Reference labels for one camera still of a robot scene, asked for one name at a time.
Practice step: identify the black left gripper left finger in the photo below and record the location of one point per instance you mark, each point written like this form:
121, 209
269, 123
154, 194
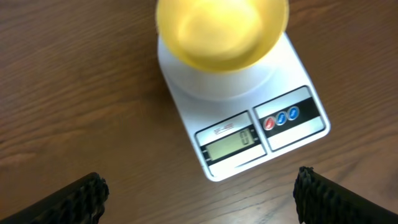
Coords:
81, 202

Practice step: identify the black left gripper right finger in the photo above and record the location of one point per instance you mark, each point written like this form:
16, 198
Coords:
321, 201

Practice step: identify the white digital kitchen scale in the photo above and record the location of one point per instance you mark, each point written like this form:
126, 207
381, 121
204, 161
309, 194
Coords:
240, 120

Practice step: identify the yellow bowl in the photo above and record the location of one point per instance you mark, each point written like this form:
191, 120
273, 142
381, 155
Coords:
221, 35

